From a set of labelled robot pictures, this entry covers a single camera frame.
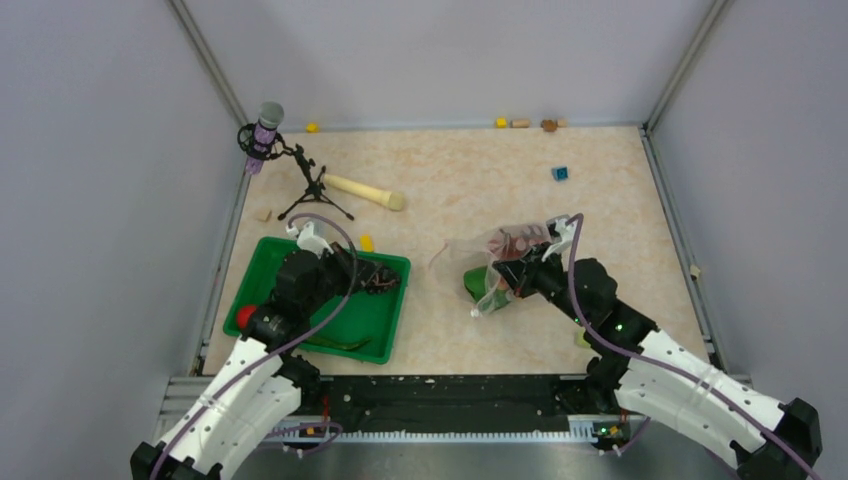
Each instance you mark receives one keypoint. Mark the yellow block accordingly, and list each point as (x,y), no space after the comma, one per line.
(366,243)

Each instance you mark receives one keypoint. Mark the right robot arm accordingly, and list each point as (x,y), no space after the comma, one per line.
(651,374)

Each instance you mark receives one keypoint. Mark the black grape bunch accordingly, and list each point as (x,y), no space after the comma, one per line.
(377,279)

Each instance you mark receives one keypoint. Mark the red lychee fruit bunch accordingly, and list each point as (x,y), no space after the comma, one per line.
(511,244)

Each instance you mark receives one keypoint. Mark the cream toy microphone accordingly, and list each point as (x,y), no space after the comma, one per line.
(394,201)

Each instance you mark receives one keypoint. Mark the green plastic tray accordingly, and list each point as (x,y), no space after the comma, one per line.
(374,316)

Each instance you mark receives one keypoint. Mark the peach fruit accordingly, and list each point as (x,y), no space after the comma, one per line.
(244,315)

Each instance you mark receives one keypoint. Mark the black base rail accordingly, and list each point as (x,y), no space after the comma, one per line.
(444,404)

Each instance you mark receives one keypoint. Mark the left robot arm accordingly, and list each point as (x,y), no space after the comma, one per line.
(262,381)

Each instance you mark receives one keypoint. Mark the black tripod stand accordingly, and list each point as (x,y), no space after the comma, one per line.
(315,189)

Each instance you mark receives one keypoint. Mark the green bok choy vegetable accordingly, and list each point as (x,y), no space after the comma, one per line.
(488,290)

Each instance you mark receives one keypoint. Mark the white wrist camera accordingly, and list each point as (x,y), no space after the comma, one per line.
(562,230)
(308,238)

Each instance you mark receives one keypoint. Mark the blue toy brick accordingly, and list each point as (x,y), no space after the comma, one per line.
(560,173)

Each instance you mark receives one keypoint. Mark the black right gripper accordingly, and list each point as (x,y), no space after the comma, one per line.
(515,271)

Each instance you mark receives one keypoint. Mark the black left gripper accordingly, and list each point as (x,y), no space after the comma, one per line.
(343,259)

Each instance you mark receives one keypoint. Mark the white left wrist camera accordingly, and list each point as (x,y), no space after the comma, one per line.
(308,238)

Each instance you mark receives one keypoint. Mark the purple studio microphone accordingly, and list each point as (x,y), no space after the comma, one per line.
(260,141)

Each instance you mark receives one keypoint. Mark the light green block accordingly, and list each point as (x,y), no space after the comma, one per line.
(580,340)

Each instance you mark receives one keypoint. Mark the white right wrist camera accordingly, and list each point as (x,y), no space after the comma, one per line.
(562,230)

